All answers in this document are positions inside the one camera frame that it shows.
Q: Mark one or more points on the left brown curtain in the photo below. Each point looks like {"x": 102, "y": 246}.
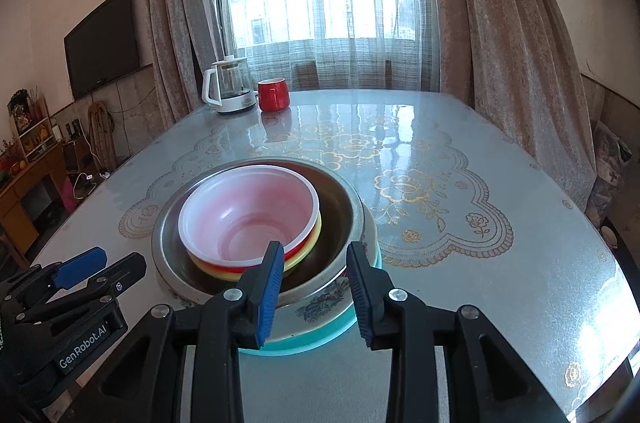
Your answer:
{"x": 186, "y": 40}

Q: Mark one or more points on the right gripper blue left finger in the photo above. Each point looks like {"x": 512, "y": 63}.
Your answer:
{"x": 266, "y": 290}

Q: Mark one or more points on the brown curtain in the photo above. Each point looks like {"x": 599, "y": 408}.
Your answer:
{"x": 514, "y": 63}
{"x": 186, "y": 40}

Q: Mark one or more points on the white glass kettle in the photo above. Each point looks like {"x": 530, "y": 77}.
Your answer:
{"x": 228, "y": 87}

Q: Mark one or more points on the stainless steel bowl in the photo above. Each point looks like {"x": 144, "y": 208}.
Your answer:
{"x": 342, "y": 215}

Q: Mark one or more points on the yellow plastic bowl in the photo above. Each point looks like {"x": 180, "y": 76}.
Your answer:
{"x": 291, "y": 259}

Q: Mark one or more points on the lace table mat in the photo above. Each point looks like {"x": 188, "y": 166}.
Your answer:
{"x": 428, "y": 197}

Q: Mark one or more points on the wooden folding chair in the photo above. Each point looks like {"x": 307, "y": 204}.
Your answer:
{"x": 101, "y": 126}

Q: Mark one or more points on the red plastic bowl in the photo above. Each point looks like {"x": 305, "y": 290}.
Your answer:
{"x": 230, "y": 219}

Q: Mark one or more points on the wooden cabinet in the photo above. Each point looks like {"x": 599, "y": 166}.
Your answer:
{"x": 40, "y": 163}

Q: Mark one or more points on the red mug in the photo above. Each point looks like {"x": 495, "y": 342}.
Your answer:
{"x": 273, "y": 95}

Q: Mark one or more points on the turquoise round plate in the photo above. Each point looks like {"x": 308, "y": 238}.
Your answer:
{"x": 311, "y": 323}

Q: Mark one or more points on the right brown curtain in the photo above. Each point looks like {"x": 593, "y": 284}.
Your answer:
{"x": 514, "y": 63}

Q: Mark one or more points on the black wall television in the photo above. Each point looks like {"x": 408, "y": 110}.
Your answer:
{"x": 102, "y": 47}

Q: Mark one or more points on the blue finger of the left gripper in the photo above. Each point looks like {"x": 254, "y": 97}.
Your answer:
{"x": 79, "y": 268}
{"x": 106, "y": 283}

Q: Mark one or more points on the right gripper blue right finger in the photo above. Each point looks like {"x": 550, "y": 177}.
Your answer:
{"x": 367, "y": 302}

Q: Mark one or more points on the white patterned deep plate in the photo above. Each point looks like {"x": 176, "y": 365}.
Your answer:
{"x": 176, "y": 268}

